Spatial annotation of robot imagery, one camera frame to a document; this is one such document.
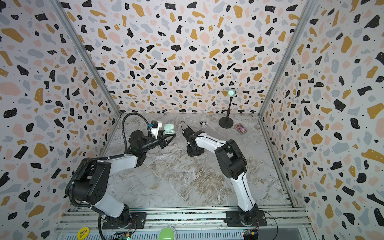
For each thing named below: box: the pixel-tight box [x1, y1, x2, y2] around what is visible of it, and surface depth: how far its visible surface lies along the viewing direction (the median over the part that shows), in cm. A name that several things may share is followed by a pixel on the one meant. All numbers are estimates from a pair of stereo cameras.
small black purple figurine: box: [199, 120, 207, 129], surface depth 115 cm
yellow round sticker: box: [77, 227, 90, 240], surface depth 71 cm
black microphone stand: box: [218, 89, 236, 129], surface depth 118 cm
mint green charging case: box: [163, 123, 176, 134], surface depth 83 cm
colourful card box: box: [235, 123, 248, 135], surface depth 115 cm
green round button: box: [158, 225, 177, 240], surface depth 70 cm
